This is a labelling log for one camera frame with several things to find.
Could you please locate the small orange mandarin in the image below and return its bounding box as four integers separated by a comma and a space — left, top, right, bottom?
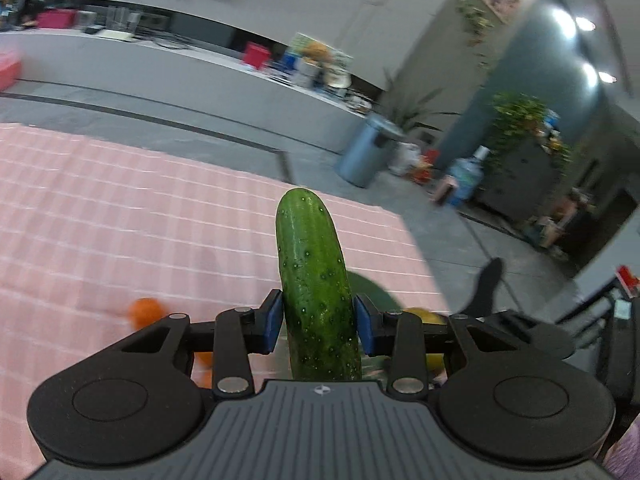
128, 297, 167, 330

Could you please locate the green plastic bowl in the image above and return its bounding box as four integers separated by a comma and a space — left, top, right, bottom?
347, 270, 402, 323

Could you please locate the green cucumber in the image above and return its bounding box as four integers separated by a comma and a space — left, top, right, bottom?
276, 188, 362, 382

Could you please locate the yellow lemon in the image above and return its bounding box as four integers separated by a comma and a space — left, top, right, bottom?
406, 308, 447, 376

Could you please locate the black sock foot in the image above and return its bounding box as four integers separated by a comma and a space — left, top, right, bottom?
459, 258, 504, 318

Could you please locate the pink checkered tablecloth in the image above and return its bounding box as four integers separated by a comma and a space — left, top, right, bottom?
0, 122, 452, 480

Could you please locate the dark storage cabinet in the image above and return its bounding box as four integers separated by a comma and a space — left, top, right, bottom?
476, 139, 561, 223

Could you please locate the blue water jug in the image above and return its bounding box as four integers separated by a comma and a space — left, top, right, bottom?
448, 145, 490, 207

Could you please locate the white plastic bag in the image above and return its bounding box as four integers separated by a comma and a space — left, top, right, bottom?
388, 142, 422, 177

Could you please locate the grey-blue pedal trash bin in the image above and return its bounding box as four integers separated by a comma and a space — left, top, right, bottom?
335, 113, 405, 188

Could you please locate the leafy floor plant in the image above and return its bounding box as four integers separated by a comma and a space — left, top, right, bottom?
376, 68, 459, 133

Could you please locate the pink storage box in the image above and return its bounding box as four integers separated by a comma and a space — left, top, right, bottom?
0, 51, 22, 91

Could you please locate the red box on shelf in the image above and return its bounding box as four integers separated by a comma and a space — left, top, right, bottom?
242, 42, 271, 70

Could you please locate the magenta box on shelf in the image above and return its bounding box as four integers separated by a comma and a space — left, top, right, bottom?
36, 9, 77, 29

